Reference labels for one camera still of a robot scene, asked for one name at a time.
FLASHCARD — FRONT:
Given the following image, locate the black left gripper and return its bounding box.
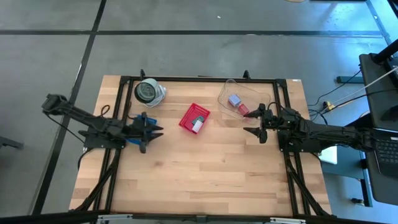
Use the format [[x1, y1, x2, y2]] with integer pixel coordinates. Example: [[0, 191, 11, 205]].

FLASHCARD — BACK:
[[128, 111, 165, 154]]

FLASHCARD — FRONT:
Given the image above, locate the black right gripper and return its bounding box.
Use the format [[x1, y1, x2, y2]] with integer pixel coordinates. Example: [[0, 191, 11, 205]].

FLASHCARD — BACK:
[[243, 103, 283, 145]]

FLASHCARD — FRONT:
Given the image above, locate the light blue box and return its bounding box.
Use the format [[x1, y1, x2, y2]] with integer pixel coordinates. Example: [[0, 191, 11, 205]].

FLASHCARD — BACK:
[[228, 94, 243, 108]]

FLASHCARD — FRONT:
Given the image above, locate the white box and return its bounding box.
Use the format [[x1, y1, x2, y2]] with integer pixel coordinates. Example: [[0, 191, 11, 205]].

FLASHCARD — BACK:
[[192, 119, 205, 133]]

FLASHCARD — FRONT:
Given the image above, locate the blue plastic basket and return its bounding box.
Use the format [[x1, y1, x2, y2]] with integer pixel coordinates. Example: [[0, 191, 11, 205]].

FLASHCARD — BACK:
[[126, 114, 158, 147]]

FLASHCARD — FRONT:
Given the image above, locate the clear plastic tray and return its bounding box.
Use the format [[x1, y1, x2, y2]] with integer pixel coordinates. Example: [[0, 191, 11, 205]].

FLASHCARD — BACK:
[[216, 78, 272, 122]]

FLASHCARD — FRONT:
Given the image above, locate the red plastic basket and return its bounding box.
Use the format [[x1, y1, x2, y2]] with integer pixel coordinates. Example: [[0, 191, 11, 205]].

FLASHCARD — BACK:
[[178, 102, 211, 135]]

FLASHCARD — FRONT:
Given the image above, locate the white sheet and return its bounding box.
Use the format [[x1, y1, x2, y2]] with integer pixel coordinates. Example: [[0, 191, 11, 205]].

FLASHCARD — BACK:
[[317, 144, 338, 166]]

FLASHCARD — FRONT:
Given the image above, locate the black floor foot bar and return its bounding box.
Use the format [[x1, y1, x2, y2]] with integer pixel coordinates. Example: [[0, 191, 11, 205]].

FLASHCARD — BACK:
[[336, 75, 364, 84]]

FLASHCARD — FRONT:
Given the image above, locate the black side desk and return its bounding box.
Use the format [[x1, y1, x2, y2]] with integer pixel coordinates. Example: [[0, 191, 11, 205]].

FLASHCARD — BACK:
[[358, 52, 398, 207]]

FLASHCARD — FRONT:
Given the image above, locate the black laptop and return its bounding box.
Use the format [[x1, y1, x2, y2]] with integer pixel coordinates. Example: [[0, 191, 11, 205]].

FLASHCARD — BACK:
[[369, 127, 398, 180]]

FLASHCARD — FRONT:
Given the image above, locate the black computer mouse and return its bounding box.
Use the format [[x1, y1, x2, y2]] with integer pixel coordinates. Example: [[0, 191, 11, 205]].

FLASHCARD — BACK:
[[379, 105, 398, 122]]

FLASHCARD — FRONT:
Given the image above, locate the grey chair leg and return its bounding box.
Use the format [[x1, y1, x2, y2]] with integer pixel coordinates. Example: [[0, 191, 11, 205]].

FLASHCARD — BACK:
[[0, 136, 24, 150]]

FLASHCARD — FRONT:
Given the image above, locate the black monitor pole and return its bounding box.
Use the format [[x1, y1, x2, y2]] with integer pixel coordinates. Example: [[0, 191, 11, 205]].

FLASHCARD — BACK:
[[371, 39, 398, 65]]

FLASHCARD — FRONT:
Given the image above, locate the black aluminium table frame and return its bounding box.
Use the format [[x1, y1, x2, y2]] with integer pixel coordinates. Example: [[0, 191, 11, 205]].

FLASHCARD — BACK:
[[70, 68, 333, 224]]

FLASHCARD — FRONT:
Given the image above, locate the black floor cable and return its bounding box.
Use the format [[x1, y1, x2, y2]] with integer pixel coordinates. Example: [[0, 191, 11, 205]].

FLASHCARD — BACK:
[[307, 68, 363, 107]]

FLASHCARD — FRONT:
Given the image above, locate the silver metal bracket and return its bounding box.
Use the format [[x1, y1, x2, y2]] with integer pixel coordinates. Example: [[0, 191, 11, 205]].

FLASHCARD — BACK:
[[269, 217, 307, 224], [96, 213, 134, 224]]

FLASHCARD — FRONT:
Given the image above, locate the white cable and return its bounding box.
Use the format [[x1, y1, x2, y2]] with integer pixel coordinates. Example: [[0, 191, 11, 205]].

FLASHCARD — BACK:
[[329, 65, 398, 108]]

